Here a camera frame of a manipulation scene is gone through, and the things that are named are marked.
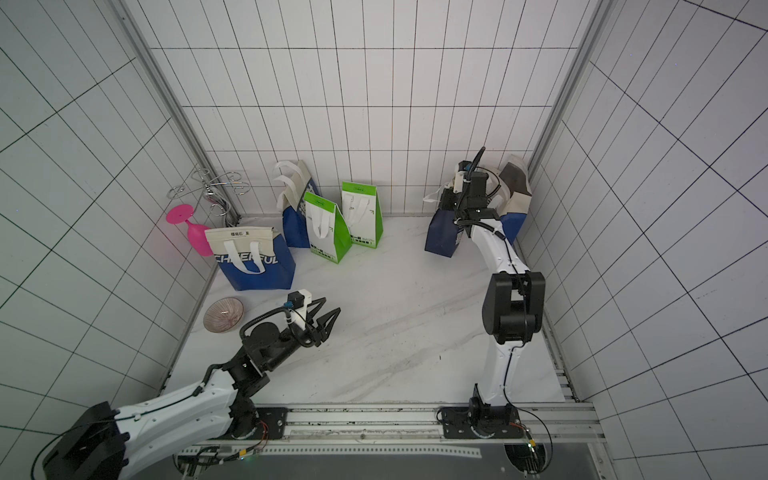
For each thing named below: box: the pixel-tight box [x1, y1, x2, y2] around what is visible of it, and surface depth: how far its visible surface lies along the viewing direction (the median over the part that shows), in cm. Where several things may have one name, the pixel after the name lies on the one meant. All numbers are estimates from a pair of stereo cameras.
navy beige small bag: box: [424, 208, 462, 258], surface depth 101 cm
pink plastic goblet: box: [166, 204, 214, 257], surface depth 85 cm
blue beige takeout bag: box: [499, 155, 532, 244], surface depth 97 cm
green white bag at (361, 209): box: [341, 181, 384, 249], surface depth 99 cm
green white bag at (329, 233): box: [304, 192, 352, 263], surface depth 94 cm
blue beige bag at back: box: [274, 160, 320, 248], surface depth 100 cm
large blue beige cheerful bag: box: [204, 226, 296, 291], surface depth 87 cm
